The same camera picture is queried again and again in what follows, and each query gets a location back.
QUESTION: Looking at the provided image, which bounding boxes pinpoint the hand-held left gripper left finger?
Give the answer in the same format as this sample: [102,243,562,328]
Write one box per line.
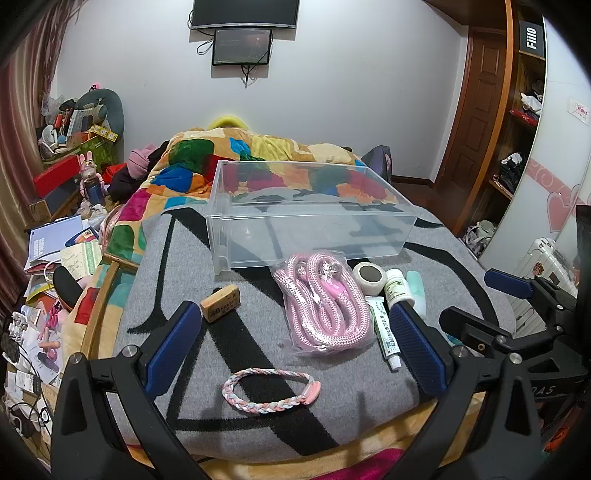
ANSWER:
[51,300,209,480]

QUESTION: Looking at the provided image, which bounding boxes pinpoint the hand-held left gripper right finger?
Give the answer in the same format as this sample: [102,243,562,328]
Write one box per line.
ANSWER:
[389,302,542,480]

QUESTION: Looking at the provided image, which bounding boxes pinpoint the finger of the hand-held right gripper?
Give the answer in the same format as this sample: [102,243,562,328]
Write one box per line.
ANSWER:
[438,306,556,357]
[484,268,579,315]

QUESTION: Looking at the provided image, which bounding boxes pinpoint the white ointment tube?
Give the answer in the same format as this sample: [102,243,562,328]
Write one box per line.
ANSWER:
[365,295,402,370]

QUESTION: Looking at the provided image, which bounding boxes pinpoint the grey handbag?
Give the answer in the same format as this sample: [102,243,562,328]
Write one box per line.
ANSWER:
[462,220,498,256]

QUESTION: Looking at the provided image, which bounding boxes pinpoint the white medicine bottle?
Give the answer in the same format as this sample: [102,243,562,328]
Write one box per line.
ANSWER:
[384,268,417,310]

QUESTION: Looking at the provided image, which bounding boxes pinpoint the mint green small bottle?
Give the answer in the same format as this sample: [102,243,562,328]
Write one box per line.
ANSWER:
[405,270,428,319]

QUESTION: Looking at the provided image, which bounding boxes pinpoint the grey black patterned blanket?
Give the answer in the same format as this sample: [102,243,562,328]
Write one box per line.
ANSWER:
[112,202,516,463]

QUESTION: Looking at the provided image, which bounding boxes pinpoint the tan eraser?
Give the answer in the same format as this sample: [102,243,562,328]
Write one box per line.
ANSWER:
[200,285,243,323]

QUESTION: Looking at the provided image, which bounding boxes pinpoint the white tape roll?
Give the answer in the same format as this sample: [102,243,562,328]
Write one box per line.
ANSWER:
[353,261,388,296]

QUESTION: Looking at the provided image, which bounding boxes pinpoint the black bags on shelf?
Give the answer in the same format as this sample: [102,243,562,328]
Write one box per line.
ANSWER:
[498,154,528,195]

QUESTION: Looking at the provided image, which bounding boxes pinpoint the black paddle shaped object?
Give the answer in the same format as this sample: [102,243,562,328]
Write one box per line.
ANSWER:
[52,266,85,308]

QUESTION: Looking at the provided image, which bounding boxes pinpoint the pink zipper pouch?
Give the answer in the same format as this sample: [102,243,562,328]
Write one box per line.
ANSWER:
[98,209,124,253]

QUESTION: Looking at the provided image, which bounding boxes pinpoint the white heart print wardrobe door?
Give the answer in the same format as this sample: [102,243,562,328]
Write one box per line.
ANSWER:
[479,14,591,289]

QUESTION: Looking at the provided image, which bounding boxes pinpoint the pile of papers and packets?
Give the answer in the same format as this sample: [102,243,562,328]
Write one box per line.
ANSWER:
[0,272,85,444]

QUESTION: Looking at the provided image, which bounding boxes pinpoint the clear plastic storage box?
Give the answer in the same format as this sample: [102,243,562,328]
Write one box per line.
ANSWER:
[205,159,421,277]

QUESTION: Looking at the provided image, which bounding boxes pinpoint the wooden wardrobe shelf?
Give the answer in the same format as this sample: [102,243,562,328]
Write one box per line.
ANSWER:
[455,0,551,241]

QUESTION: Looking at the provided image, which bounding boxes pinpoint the blue white booklet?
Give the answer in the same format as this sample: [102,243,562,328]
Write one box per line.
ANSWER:
[27,216,85,269]

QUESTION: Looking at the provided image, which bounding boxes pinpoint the dark clothes pile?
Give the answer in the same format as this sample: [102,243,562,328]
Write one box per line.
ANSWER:
[107,143,172,205]

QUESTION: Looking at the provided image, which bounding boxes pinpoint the red cloth on shelf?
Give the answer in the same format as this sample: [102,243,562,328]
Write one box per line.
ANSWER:
[509,108,539,128]

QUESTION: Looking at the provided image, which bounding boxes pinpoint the dark purple backpack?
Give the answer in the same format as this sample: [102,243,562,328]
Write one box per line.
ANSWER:
[361,145,393,184]

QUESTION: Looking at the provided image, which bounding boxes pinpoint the brown wooden door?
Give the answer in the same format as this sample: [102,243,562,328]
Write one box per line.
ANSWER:
[444,25,509,186]

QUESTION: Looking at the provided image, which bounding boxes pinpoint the pink cloth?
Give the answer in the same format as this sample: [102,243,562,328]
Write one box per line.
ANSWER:
[126,143,158,179]

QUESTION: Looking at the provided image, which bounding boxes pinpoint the pink bunny toy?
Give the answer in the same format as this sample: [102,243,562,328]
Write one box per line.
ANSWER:
[79,152,105,204]

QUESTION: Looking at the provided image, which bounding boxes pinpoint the colourful patchwork blanket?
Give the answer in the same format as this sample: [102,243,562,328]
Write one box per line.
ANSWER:
[60,126,399,361]

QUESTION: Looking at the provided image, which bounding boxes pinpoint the red box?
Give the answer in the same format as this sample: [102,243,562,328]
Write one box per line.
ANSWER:
[33,154,82,198]

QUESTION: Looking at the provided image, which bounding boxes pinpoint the yellow pillow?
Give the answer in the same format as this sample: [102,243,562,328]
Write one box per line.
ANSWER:
[206,115,250,133]

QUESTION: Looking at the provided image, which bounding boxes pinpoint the pile of desk clutter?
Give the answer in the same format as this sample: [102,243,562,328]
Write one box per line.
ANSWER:
[39,82,122,163]

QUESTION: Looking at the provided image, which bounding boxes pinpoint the black printed box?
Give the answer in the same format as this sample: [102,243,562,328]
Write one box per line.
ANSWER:
[516,20,546,59]

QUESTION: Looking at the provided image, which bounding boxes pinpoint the grey neck pillow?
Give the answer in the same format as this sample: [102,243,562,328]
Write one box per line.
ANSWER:
[76,88,125,133]

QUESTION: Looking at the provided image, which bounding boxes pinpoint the striped pink curtain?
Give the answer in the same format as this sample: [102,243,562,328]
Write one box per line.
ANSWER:
[0,0,80,287]

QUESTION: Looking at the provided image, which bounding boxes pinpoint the wooden chair frame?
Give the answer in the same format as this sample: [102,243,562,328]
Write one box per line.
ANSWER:
[80,253,139,361]

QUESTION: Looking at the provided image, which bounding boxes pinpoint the pink rope in plastic bag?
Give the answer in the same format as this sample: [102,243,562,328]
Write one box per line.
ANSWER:
[271,252,378,357]

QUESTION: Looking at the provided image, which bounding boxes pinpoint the pastel braided bracelet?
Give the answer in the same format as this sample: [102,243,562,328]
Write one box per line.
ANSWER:
[222,366,321,415]

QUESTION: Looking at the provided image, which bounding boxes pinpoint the small black wall monitor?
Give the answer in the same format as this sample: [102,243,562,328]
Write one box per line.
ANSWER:
[212,28,273,67]

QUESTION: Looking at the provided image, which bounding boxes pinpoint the black wall television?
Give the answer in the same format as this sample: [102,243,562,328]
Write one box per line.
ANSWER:
[191,0,301,31]

